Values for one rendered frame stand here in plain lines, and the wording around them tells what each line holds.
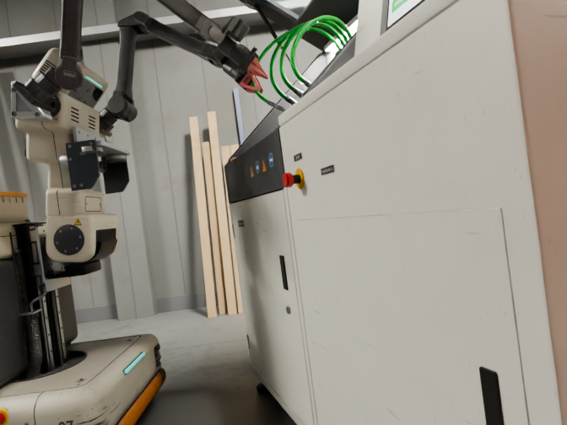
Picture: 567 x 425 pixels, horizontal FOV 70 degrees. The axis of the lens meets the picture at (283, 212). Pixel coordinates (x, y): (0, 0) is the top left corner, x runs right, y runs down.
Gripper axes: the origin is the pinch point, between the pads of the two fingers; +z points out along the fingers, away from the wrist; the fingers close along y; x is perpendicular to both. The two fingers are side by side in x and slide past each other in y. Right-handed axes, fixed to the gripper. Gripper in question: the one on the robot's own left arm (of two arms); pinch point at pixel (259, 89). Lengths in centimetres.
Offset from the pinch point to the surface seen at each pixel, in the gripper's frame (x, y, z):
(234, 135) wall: 32, 157, -107
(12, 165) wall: 171, 89, -221
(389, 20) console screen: -30, -38, 46
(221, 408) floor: 104, 13, 67
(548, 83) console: -13, -84, 90
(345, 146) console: 3, -60, 67
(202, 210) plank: 91, 133, -71
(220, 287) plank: 127, 144, -21
